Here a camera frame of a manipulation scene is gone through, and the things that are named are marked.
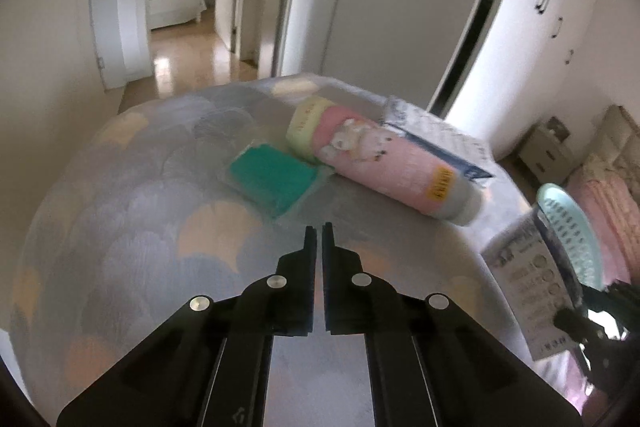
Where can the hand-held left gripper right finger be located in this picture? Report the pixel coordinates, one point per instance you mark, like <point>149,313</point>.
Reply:
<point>328,257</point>

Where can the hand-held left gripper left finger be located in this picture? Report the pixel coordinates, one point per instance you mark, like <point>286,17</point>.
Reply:
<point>307,257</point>

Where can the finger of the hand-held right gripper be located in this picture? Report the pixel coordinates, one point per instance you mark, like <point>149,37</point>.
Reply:
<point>607,297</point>
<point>575,324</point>

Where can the white blue carton box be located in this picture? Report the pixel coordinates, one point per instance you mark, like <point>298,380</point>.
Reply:
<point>525,287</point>

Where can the teal plastic laundry basket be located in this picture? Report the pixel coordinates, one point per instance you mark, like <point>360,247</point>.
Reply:
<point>575,227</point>

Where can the green tissue packet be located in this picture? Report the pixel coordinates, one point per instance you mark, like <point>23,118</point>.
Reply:
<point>270,174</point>

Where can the pink cartoon print tube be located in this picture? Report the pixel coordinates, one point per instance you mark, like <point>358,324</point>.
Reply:
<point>390,162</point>

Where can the dotted white blue box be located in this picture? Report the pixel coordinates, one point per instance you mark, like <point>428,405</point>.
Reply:
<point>440,137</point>

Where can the bed with pink cover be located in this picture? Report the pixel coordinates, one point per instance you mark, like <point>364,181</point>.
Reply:
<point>570,382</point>

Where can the folded pink blanket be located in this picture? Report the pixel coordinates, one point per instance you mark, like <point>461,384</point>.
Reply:
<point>600,202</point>

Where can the beige padded headboard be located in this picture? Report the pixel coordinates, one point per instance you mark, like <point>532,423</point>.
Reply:
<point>620,142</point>

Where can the grey nightstand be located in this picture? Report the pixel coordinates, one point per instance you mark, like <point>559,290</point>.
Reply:
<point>545,152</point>

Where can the patterned table cover cloth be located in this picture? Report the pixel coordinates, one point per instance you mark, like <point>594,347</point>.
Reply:
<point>150,232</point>

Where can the white wardrobe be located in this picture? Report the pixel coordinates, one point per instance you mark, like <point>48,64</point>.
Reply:
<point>515,32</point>

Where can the dark frame on nightstand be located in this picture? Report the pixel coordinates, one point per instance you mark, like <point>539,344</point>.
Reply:
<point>557,127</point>

